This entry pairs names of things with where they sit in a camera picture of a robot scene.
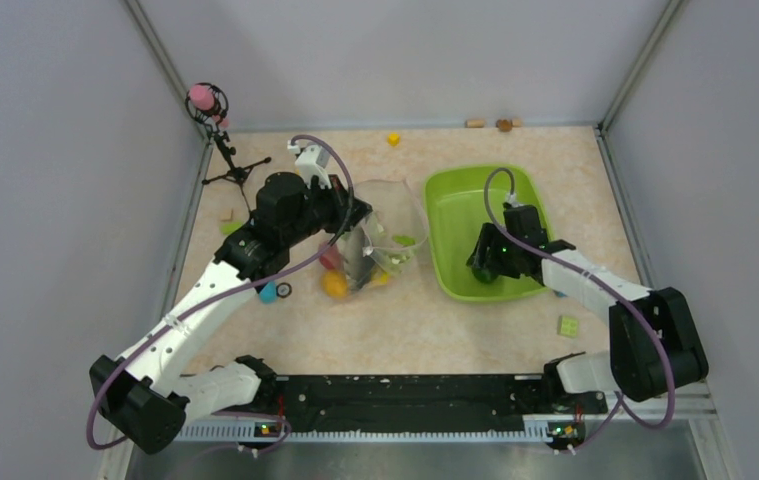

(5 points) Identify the green plastic bin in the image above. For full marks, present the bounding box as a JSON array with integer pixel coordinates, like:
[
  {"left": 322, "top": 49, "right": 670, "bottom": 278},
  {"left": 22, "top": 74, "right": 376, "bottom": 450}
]
[{"left": 423, "top": 164, "right": 548, "bottom": 303}]

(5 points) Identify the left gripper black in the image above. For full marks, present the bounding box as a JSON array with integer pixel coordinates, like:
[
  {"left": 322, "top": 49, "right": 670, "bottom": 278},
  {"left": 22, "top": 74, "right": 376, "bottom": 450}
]
[{"left": 283, "top": 173, "right": 372, "bottom": 246}]

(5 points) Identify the red toy apple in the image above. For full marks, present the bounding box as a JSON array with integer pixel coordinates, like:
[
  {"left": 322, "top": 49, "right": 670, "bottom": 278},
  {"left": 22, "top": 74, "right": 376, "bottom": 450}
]
[{"left": 318, "top": 245, "right": 343, "bottom": 270}]

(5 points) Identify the green block left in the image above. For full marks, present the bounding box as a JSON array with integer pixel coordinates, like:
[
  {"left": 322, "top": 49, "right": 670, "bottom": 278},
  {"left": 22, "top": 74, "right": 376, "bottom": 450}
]
[{"left": 219, "top": 221, "right": 243, "bottom": 236}]

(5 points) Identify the green lego brick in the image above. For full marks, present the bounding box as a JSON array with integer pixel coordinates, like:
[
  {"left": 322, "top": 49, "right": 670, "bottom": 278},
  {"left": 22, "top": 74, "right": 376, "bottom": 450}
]
[{"left": 557, "top": 315, "right": 580, "bottom": 338}]

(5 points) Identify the clear zip top bag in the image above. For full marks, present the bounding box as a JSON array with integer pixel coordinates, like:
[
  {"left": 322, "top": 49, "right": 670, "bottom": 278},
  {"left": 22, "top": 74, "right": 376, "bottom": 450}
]
[{"left": 349, "top": 180, "right": 429, "bottom": 282}]

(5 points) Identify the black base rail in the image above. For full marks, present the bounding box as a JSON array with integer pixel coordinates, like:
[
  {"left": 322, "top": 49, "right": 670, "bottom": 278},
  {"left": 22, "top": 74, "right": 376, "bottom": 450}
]
[{"left": 209, "top": 374, "right": 609, "bottom": 458}]

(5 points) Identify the yellow toy banana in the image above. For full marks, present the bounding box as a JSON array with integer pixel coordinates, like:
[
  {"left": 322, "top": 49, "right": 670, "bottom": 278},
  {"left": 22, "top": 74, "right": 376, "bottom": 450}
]
[{"left": 367, "top": 269, "right": 391, "bottom": 288}]

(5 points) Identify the brown small object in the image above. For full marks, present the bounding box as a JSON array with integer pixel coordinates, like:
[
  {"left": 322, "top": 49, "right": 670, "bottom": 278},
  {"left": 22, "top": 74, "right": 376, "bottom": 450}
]
[{"left": 495, "top": 119, "right": 514, "bottom": 133}]

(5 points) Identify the cork stopper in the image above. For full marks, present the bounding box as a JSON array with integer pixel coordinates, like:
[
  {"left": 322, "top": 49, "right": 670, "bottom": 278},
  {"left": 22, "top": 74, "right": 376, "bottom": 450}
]
[{"left": 465, "top": 119, "right": 486, "bottom": 128}]

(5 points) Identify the grey toy fish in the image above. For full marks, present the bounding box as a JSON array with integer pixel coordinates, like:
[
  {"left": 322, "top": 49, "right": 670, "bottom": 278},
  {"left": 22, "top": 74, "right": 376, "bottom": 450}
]
[{"left": 336, "top": 226, "right": 376, "bottom": 293}]

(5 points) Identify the toy celery stalk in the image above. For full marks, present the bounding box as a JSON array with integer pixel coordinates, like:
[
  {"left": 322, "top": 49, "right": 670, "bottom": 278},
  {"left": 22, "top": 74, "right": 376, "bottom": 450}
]
[{"left": 377, "top": 234, "right": 419, "bottom": 275}]

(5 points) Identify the pink microphone on tripod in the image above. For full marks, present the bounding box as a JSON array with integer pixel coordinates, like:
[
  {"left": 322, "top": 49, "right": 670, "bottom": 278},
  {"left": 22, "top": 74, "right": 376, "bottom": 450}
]
[{"left": 184, "top": 82, "right": 272, "bottom": 211}]

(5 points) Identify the dark green toy avocado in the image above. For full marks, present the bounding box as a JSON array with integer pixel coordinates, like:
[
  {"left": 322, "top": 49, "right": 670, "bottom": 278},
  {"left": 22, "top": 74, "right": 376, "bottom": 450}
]
[{"left": 471, "top": 266, "right": 500, "bottom": 284}]

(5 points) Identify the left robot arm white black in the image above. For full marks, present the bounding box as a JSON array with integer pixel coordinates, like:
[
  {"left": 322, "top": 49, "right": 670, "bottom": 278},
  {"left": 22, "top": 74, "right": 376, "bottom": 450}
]
[{"left": 85, "top": 134, "right": 371, "bottom": 454}]

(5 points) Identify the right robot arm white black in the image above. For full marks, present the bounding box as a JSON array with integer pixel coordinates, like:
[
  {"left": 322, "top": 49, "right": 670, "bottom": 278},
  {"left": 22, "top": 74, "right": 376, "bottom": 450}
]
[{"left": 467, "top": 205, "right": 709, "bottom": 412}]

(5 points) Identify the blue cylinder toy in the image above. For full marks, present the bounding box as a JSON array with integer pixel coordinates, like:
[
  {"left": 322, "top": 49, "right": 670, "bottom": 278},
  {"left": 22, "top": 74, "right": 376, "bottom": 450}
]
[{"left": 258, "top": 282, "right": 278, "bottom": 304}]

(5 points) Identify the orange toy mango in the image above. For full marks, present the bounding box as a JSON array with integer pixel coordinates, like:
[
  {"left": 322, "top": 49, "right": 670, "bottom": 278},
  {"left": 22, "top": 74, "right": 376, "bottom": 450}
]
[{"left": 321, "top": 270, "right": 349, "bottom": 300}]

